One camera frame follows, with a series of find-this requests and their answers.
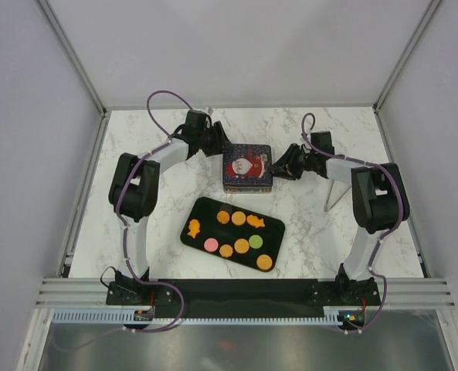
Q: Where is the black oval tray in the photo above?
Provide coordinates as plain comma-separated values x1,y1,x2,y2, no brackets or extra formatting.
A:
180,197,286,272

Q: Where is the orange chip cookie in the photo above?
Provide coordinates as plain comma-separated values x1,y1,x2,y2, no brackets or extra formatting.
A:
216,210,231,225

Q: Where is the orange dotted cookie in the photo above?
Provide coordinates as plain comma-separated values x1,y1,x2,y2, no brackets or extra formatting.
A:
231,211,246,226
234,238,249,254
256,254,273,271

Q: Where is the left aluminium frame post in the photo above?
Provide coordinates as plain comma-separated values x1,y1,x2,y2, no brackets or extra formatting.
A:
35,0,110,117

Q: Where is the gold tin lid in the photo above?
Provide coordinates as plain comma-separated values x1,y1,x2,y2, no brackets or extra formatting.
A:
222,144,273,185

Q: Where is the orange fish cookie right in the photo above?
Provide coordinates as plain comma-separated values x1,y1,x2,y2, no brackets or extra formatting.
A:
246,215,265,228

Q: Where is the green sandwich cookie right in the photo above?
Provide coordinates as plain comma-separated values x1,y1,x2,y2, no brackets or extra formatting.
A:
249,235,263,249

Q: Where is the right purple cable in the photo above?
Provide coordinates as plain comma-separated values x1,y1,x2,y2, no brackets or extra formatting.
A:
301,112,403,336

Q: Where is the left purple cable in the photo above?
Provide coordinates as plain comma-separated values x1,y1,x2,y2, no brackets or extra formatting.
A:
50,90,197,353

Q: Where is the orange shell cookie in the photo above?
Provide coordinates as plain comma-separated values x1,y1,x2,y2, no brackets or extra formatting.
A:
219,244,234,258

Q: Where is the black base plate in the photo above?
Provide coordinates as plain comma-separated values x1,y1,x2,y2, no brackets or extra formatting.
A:
121,279,380,317

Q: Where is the orange dotted cookie lower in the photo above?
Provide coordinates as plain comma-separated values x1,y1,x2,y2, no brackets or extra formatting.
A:
256,254,273,271

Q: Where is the orange dotted cookie middle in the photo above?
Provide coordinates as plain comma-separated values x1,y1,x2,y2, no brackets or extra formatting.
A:
234,238,249,254

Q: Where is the aluminium frame post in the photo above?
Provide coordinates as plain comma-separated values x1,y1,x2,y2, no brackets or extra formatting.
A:
371,0,446,113
35,0,110,117

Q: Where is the gold cookie tin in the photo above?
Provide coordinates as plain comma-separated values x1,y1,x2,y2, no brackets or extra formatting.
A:
223,184,273,194

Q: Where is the orange fish cookie left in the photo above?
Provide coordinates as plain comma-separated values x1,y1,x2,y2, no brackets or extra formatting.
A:
187,219,201,239

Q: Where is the pink sandwich cookie lower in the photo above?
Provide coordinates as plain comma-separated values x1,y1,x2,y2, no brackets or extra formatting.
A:
203,238,219,253

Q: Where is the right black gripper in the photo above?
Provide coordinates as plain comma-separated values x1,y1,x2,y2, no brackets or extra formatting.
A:
266,143,317,181

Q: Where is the right aluminium frame post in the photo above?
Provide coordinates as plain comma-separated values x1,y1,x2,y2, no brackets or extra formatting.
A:
371,0,446,113

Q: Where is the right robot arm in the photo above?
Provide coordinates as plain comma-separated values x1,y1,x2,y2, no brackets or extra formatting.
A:
267,131,410,305

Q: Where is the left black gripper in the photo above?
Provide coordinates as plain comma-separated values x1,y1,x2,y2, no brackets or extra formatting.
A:
198,124,235,160

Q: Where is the orange dotted cookie upper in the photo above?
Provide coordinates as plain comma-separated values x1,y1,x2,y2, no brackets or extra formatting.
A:
231,211,246,226

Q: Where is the purple cable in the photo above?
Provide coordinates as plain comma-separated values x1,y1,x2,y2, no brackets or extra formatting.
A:
50,90,197,353
301,112,403,336

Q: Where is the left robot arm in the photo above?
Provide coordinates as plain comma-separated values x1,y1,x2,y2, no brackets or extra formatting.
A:
106,110,233,305

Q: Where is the orange fish cookie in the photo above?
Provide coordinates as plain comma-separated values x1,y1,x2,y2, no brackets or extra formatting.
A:
187,219,201,239
246,215,265,228

